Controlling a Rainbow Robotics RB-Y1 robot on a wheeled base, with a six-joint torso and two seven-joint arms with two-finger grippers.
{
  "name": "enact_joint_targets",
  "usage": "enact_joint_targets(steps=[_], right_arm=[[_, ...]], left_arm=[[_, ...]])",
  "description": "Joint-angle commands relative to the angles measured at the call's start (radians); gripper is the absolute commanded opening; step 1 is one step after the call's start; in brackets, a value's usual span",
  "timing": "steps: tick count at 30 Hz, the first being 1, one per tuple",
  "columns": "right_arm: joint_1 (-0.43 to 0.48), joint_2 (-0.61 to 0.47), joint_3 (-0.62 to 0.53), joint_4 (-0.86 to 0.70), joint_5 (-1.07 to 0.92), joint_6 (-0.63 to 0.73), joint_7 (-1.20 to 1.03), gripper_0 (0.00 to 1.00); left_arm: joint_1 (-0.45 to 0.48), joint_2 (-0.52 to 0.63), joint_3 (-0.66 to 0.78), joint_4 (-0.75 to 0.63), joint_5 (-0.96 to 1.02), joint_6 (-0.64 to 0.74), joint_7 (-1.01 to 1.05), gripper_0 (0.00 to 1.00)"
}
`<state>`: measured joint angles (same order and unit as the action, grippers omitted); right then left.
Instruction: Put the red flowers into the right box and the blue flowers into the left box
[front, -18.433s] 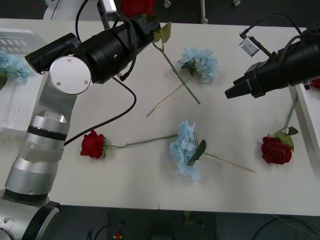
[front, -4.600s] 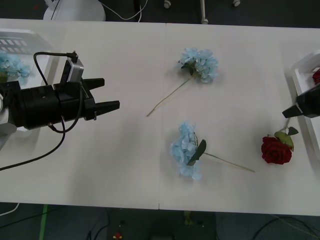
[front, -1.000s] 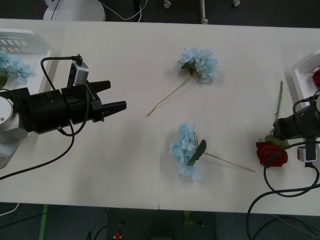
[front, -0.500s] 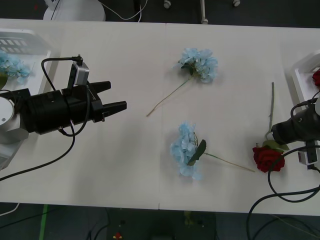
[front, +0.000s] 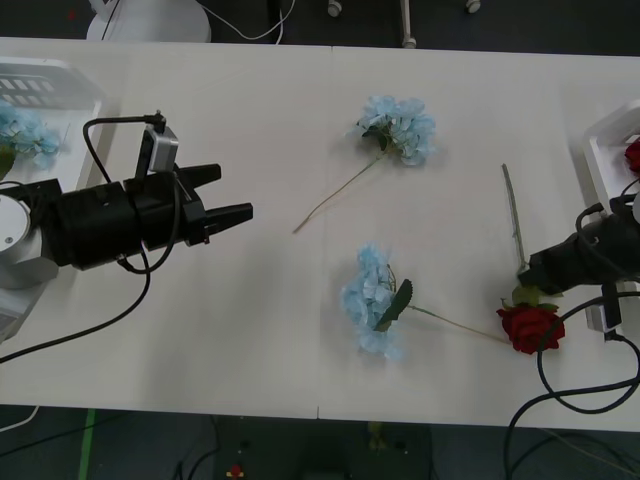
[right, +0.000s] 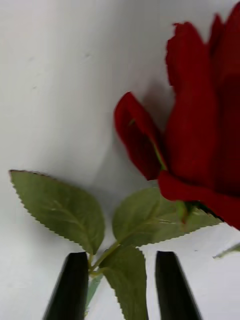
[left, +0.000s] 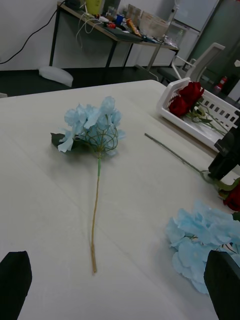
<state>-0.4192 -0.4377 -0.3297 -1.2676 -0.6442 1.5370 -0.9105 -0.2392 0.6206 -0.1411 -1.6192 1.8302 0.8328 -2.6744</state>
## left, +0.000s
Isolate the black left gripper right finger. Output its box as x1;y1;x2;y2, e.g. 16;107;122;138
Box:
203;249;240;320

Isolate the red fire extinguisher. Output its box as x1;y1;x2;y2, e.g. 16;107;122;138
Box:
213;76;228;93

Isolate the black wall cable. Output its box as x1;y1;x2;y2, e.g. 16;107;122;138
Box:
0;9;60;65

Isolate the white plastic bag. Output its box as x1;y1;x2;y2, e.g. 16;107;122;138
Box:
38;65;74;88

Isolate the white board on stand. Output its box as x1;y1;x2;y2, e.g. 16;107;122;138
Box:
169;0;221;32

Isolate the shallow white box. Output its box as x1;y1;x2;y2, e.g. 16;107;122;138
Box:
156;77;240;153

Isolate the pale blue flower, bare stem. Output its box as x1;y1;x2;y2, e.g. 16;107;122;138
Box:
50;96;127;274

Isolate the red rose with long stem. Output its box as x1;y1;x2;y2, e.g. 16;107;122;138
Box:
178;81;230;126

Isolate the white office chair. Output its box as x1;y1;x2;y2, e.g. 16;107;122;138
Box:
157;42;226;83

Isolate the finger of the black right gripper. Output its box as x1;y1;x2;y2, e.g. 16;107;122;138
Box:
208;149;238;181

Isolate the pale blue flower, large leaf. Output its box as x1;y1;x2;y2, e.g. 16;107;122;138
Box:
164;199;240;295

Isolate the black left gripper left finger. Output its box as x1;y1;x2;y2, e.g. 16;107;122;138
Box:
0;250;33;320

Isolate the cluttered black-framed desk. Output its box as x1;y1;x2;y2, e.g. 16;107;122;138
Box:
49;0;180;70

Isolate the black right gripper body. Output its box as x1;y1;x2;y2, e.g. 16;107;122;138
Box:
214;124;240;157

